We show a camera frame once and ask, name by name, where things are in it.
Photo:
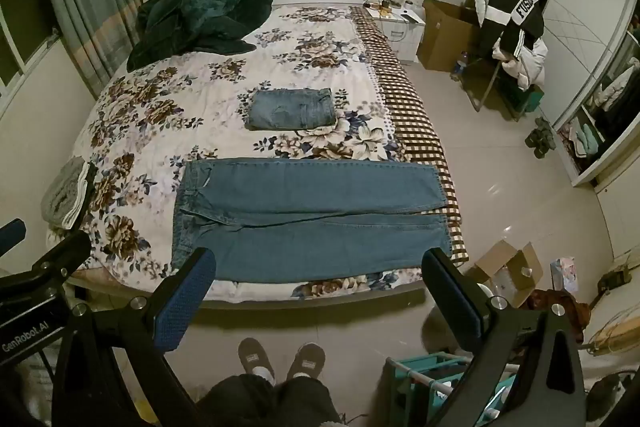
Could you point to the person's right grey slipper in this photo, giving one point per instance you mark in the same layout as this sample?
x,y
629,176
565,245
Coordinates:
x,y
306,359

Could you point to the person's left grey slipper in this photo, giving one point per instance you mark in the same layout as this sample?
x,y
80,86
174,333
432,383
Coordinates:
x,y
255,357

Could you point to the pair of green slippers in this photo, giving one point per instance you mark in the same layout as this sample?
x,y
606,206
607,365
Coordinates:
x,y
542,137

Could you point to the small open cardboard box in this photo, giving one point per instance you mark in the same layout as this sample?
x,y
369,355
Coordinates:
x,y
500,257

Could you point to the person's dark trouser legs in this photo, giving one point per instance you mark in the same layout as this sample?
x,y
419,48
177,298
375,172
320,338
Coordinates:
x,y
270,402

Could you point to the person's grey slipper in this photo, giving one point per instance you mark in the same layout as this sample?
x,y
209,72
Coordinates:
x,y
306,359
255,357

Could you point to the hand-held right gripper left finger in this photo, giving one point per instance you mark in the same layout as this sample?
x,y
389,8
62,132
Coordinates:
x,y
186,302

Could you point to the brown checked bed sheet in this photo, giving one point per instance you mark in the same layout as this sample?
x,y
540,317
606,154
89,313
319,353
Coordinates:
x,y
410,117

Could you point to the large cardboard box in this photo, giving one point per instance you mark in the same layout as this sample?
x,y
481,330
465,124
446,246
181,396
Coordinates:
x,y
445,37

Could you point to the black and white jacket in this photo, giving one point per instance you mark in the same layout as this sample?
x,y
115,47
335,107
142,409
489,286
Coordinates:
x,y
515,17

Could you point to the teal storage cart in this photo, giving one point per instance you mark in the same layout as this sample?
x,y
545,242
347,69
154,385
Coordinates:
x,y
425,382

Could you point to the floral bed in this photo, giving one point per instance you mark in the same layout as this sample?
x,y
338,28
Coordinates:
x,y
165,117

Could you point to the plastic water bottle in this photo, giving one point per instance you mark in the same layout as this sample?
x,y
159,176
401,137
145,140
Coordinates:
x,y
460,67

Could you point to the dark green blanket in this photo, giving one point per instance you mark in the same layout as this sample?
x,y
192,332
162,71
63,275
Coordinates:
x,y
200,19

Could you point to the blue denim pants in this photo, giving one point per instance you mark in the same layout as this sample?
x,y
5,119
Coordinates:
x,y
310,227

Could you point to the green storage box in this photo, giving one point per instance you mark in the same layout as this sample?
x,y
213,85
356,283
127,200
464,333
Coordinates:
x,y
532,99

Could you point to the white folded cloth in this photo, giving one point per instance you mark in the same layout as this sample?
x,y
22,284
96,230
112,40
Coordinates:
x,y
80,202

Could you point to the window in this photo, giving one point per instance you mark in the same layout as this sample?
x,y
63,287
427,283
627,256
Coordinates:
x,y
25,42

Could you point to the white nightstand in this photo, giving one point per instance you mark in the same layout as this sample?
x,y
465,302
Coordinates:
x,y
400,37

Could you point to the metal chair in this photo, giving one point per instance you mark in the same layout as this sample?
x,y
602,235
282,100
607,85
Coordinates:
x,y
492,77

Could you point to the grey folded cloth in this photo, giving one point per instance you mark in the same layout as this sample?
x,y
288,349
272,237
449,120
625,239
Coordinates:
x,y
62,192

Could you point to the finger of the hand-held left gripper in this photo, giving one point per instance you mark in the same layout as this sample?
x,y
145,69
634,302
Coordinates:
x,y
65,253
11,236

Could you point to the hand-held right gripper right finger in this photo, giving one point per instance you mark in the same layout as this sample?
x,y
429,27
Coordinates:
x,y
450,302

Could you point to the brown crumpled cloth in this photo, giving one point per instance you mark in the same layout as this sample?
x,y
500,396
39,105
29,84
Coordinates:
x,y
567,307

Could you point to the white wardrobe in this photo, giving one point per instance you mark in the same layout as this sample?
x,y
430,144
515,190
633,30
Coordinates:
x,y
575,32

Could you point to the pink tissue pack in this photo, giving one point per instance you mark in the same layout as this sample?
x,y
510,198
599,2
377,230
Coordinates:
x,y
564,274

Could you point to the faded light blue jeans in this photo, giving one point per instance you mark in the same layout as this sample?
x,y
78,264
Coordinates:
x,y
290,109

